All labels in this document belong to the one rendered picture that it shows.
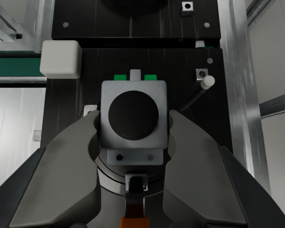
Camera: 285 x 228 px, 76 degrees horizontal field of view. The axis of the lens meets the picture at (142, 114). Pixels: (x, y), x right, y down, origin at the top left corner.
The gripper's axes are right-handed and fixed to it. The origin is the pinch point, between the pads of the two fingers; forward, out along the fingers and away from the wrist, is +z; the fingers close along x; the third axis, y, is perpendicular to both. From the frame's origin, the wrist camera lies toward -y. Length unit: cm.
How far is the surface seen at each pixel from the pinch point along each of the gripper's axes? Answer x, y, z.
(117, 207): -2.3, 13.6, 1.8
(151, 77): 1.5, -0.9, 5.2
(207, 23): 10.1, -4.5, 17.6
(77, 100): -7.7, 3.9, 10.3
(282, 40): 30.3, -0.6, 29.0
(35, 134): -12.8, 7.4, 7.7
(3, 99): -21.3, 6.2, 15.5
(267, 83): 25.6, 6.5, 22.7
